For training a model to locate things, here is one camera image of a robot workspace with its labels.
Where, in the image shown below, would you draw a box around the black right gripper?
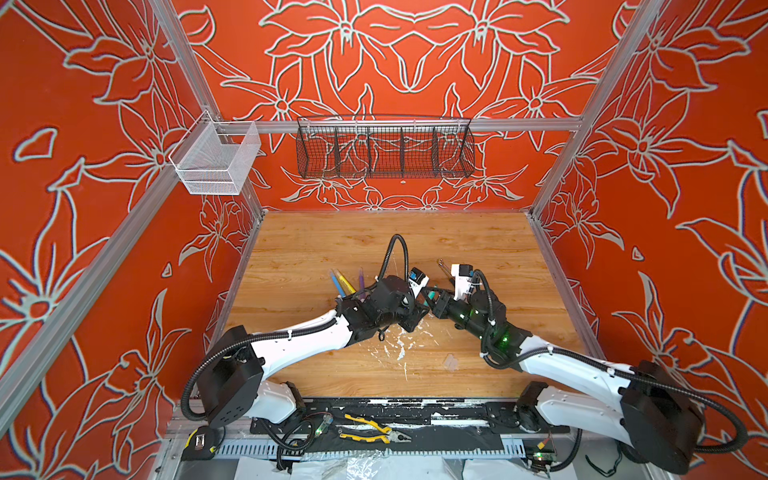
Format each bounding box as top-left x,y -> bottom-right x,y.
422,286 -> 494,346

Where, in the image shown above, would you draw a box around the purple marker pen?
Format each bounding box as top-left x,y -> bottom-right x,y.
358,267 -> 367,298

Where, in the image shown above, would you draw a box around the yellow highlighter pen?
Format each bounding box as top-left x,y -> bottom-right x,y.
334,269 -> 356,295

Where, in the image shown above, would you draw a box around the blue marker pen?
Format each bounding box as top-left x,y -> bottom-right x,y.
329,270 -> 346,298

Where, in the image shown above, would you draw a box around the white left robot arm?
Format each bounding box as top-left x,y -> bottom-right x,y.
180,234 -> 428,428

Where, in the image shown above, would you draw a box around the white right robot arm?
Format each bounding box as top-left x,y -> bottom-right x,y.
408,264 -> 748,475

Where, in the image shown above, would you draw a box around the clear pen cap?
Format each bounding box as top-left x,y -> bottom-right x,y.
443,354 -> 459,372

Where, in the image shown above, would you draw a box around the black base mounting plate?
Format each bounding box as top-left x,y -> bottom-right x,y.
251,397 -> 574,454

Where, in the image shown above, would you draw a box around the left black tape measure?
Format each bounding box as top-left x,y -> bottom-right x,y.
181,426 -> 226,461

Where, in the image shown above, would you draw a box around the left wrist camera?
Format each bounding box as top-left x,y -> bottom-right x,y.
408,267 -> 429,297

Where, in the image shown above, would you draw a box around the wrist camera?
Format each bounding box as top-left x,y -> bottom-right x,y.
408,267 -> 429,297
450,263 -> 475,301

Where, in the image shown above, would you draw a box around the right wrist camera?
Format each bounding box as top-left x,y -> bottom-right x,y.
450,263 -> 475,301

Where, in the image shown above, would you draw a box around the yellow handled pliers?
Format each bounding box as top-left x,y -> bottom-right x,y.
338,414 -> 412,444

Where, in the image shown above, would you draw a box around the black wire mesh basket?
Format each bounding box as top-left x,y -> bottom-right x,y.
295,115 -> 476,180

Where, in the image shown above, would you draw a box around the grey slotted cable duct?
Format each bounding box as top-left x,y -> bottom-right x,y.
215,437 -> 526,461

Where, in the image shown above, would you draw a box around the white wire mesh basket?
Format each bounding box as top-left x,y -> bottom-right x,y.
168,111 -> 262,196

